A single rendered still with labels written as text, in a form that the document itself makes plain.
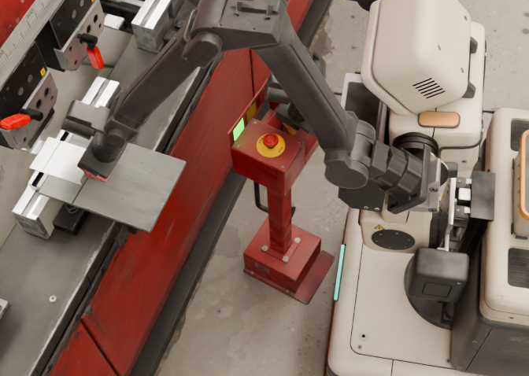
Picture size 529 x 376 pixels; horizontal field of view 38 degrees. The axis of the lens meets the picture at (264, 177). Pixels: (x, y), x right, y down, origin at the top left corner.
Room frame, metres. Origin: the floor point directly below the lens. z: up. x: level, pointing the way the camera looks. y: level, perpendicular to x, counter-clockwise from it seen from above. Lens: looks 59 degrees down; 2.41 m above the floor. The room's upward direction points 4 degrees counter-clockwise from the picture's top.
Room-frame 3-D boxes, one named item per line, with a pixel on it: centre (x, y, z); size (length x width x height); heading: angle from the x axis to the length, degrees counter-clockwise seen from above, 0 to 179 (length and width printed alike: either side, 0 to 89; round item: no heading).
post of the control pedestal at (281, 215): (1.12, -0.04, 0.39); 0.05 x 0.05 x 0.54; 56
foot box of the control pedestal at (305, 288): (1.10, -0.06, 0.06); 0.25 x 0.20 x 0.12; 56
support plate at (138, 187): (0.88, 0.32, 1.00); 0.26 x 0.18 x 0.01; 65
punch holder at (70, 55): (1.10, 0.38, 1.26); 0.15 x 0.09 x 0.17; 155
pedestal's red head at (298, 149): (1.12, -0.04, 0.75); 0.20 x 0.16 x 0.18; 146
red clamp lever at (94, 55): (1.05, 0.33, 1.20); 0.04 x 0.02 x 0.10; 65
